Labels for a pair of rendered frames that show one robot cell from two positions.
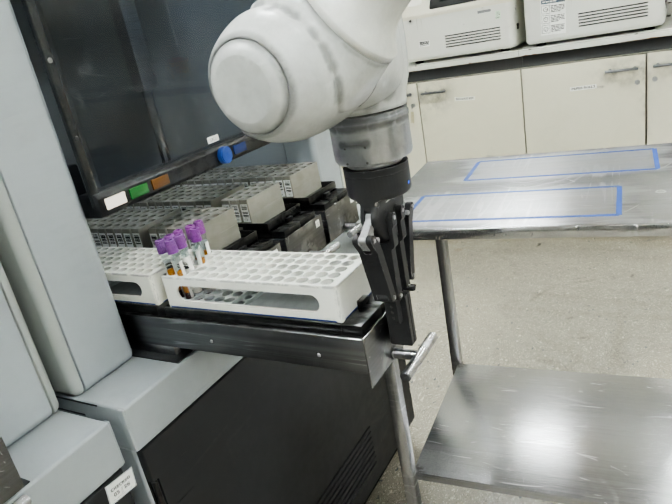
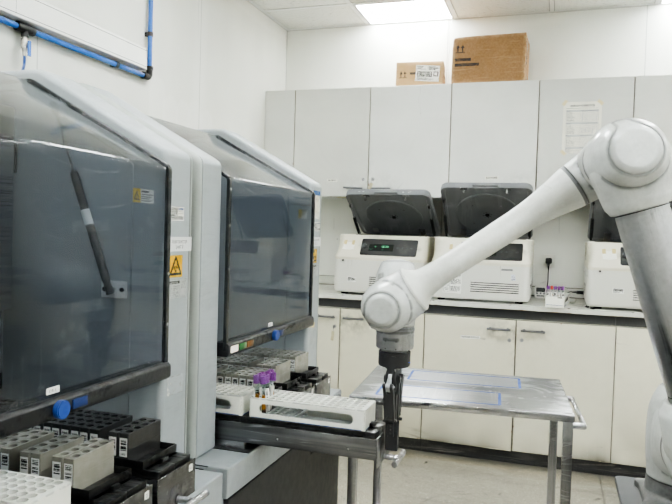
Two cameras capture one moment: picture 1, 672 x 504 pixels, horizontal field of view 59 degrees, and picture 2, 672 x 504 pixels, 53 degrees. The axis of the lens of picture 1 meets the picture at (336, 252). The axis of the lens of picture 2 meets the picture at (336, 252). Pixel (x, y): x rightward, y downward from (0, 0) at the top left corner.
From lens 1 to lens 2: 95 cm
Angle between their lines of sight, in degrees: 23
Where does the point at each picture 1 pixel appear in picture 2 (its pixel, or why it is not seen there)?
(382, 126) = (405, 333)
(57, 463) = (204, 485)
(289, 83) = (399, 311)
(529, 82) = (430, 325)
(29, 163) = (208, 319)
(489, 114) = not seen: hidden behind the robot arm
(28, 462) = not seen: hidden behind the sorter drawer
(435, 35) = (361, 274)
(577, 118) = (464, 360)
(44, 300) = (195, 396)
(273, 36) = (396, 295)
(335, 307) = (362, 422)
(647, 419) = not seen: outside the picture
